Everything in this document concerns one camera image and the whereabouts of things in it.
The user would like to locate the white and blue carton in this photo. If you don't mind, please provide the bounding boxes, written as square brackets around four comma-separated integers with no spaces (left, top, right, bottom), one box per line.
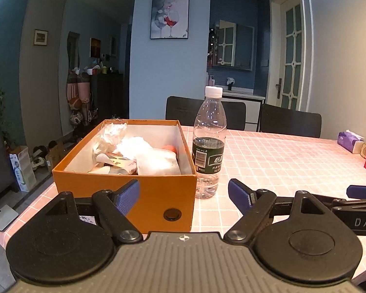
[9,146,37,192]

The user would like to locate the small framed wall picture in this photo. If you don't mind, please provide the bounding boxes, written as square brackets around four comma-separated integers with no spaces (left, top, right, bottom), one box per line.
[33,29,49,46]

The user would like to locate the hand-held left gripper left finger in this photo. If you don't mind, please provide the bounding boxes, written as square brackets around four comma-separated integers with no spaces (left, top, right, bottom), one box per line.
[44,179,144,245]

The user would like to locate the pink hanging bags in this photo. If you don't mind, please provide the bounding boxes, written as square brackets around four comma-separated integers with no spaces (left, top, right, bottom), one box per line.
[66,69,91,121]

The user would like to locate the pair of shoes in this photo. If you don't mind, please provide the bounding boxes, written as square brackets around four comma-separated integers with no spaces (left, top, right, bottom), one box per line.
[33,146,50,170]

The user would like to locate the brown cardboard box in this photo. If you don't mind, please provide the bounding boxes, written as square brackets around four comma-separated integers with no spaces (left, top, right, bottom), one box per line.
[45,142,68,172]

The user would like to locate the purple tissue pack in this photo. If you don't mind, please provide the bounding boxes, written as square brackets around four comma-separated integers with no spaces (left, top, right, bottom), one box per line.
[337,129,365,153]

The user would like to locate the white sink cabinet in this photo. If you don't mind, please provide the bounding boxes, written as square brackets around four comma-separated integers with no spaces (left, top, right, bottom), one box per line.
[222,90,266,132]

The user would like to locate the small orange wall picture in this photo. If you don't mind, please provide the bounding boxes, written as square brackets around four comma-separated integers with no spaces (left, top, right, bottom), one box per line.
[90,37,102,59]

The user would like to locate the crumpled clear plastic bag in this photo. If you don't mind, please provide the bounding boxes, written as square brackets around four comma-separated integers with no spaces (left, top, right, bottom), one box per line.
[93,121,129,160]

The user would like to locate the white printed packet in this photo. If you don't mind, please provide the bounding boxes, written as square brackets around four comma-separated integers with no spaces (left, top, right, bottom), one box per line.
[94,154,138,176]

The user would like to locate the wine glass wall picture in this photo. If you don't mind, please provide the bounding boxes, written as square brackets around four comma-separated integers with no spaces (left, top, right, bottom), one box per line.
[150,0,190,40]

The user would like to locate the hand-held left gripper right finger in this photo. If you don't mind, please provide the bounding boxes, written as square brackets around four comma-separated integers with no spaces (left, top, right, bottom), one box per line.
[223,179,324,245]

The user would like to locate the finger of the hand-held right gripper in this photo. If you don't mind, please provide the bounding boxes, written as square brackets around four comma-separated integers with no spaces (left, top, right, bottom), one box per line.
[346,184,366,200]
[315,194,366,236]

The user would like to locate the wall mirror cabinet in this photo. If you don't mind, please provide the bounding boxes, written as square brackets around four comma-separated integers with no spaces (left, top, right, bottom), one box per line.
[215,20,255,72]

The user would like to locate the white glass-pane door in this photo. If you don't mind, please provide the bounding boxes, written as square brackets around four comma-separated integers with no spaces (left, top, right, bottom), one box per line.
[270,0,306,112]

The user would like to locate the white bathroom scale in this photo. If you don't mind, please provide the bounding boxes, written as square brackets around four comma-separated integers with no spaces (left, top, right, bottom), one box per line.
[0,203,19,231]

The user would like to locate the clear plastic water bottle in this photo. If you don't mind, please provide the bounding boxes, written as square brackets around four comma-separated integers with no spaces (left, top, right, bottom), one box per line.
[192,86,228,200]

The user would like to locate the wavy wall mirror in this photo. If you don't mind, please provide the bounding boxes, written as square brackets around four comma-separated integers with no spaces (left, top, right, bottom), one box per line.
[67,31,81,71]

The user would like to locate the black cabinet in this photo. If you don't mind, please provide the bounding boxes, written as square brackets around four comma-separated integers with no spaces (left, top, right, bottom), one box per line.
[90,73,124,123]

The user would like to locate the black chair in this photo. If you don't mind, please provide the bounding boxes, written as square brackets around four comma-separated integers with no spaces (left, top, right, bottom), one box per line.
[165,96,247,131]
[259,103,323,139]

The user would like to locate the orange cardboard box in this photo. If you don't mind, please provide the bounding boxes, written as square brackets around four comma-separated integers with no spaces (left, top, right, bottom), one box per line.
[52,119,198,233]

